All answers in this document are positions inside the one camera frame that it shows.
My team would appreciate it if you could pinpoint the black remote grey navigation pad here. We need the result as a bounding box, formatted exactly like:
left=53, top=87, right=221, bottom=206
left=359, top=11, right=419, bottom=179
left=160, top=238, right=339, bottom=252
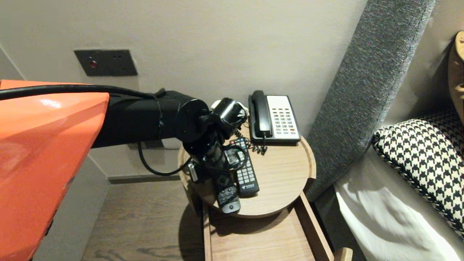
left=217, top=174, right=241, bottom=214

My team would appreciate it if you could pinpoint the wooden nightstand drawer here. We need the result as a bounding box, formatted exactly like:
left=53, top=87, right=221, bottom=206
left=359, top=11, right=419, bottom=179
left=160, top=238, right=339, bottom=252
left=203, top=192, right=353, bottom=261

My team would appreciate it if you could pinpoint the round wooden nightstand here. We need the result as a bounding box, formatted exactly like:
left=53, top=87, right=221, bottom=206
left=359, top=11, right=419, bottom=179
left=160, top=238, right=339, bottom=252
left=178, top=111, right=317, bottom=219

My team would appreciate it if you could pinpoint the black telephone handset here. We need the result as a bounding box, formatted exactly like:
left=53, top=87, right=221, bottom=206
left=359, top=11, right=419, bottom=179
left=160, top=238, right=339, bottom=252
left=251, top=90, right=273, bottom=138

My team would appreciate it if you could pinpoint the black and white telephone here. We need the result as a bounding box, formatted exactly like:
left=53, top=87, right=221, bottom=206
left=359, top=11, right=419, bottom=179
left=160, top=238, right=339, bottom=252
left=248, top=95, right=302, bottom=146

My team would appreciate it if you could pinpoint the dark grey bed base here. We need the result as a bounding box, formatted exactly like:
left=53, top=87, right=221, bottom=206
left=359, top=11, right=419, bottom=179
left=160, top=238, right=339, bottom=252
left=312, top=183, right=366, bottom=261

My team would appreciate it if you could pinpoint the grey fabric headboard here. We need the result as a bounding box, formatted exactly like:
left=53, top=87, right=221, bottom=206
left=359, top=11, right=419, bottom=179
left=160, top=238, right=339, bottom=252
left=306, top=0, right=435, bottom=202

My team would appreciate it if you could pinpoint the white bed sheet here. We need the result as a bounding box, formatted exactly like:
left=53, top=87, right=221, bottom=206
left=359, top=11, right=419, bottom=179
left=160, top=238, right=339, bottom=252
left=333, top=145, right=464, bottom=261

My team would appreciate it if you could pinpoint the black white houndstooth pillow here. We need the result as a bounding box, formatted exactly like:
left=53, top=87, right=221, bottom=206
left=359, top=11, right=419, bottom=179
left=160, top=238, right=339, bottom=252
left=373, top=111, right=464, bottom=240

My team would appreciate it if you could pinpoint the light wooden rounded object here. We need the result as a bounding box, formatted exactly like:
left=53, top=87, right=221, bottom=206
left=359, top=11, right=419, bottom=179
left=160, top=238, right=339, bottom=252
left=448, top=31, right=464, bottom=125

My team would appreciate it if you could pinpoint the braided black wrist cable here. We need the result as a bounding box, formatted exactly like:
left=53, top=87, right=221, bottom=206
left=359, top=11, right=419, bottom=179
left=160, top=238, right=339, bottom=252
left=203, top=145, right=250, bottom=173

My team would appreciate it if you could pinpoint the black coiled telephone cord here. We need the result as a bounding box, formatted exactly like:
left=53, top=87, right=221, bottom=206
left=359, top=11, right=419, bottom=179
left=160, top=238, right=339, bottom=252
left=236, top=125, right=269, bottom=156

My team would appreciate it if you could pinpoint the dark wall switch panel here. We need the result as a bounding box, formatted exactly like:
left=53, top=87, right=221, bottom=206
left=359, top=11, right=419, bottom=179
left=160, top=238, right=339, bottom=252
left=74, top=49, right=138, bottom=76

